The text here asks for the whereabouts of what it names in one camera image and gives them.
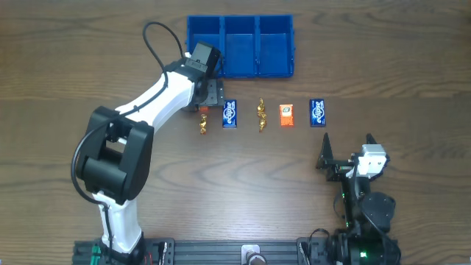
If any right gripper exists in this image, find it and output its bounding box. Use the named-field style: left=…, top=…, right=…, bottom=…
left=315, top=132, right=379, bottom=182

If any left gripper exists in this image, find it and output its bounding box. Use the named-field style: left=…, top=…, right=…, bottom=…
left=200, top=79, right=226, bottom=110

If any blue candy pack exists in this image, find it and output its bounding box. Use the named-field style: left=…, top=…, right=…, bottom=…
left=222, top=99, right=238, bottom=129
left=309, top=98, right=327, bottom=128

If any blue tray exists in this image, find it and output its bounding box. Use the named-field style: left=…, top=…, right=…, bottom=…
left=185, top=14, right=295, bottom=79

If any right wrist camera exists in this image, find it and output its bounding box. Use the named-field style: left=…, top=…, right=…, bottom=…
left=353, top=144, right=390, bottom=180

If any mounting rail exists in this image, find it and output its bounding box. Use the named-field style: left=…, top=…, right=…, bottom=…
left=72, top=238, right=400, bottom=265

